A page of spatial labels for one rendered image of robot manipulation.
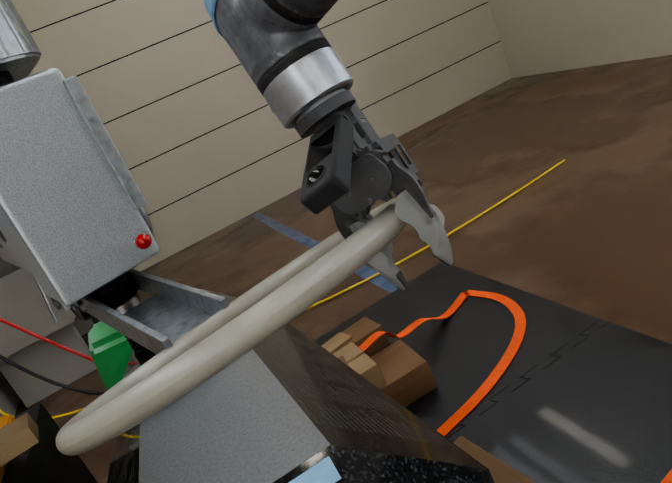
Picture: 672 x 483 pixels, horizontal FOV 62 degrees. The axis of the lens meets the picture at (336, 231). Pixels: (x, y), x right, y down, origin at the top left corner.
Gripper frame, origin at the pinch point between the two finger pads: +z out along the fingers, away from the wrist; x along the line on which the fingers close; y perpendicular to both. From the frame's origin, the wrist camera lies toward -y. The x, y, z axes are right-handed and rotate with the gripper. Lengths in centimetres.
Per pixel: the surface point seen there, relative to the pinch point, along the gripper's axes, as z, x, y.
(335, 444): 20.8, 35.7, 14.6
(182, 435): 9, 70, 18
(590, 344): 83, 27, 150
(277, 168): -86, 294, 493
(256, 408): 13, 55, 24
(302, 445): 18.5, 40.9, 13.8
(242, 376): 8, 64, 35
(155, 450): 9, 74, 15
